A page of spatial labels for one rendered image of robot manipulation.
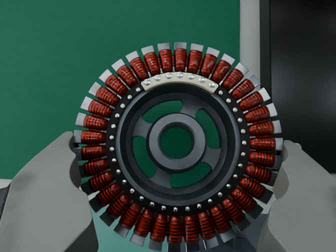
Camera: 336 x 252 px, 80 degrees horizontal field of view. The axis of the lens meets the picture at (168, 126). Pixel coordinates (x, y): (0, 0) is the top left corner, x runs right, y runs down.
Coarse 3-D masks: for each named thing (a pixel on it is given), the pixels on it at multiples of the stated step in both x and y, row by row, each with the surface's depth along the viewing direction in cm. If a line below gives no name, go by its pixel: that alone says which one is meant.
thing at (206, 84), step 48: (144, 48) 11; (192, 48) 11; (96, 96) 11; (144, 96) 11; (192, 96) 13; (240, 96) 11; (96, 144) 11; (192, 144) 12; (240, 144) 11; (144, 192) 10; (192, 192) 12; (240, 192) 10; (144, 240) 10; (192, 240) 10
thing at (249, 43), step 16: (240, 0) 21; (256, 0) 21; (240, 16) 21; (256, 16) 21; (240, 32) 20; (256, 32) 20; (240, 48) 20; (256, 48) 20; (256, 64) 20; (96, 192) 19
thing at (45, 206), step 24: (72, 144) 11; (24, 168) 8; (48, 168) 8; (72, 168) 9; (24, 192) 7; (48, 192) 7; (72, 192) 7; (24, 216) 6; (48, 216) 6; (72, 216) 6; (0, 240) 6; (24, 240) 6; (48, 240) 6; (72, 240) 6; (96, 240) 7
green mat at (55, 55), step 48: (0, 0) 21; (48, 0) 21; (96, 0) 21; (144, 0) 21; (192, 0) 21; (0, 48) 20; (48, 48) 20; (96, 48) 20; (0, 96) 19; (48, 96) 19; (0, 144) 19; (48, 144) 19; (144, 144) 19
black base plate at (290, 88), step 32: (288, 0) 18; (320, 0) 18; (288, 32) 18; (320, 32) 18; (288, 64) 18; (320, 64) 18; (288, 96) 17; (320, 96) 17; (288, 128) 17; (320, 128) 17; (320, 160) 17
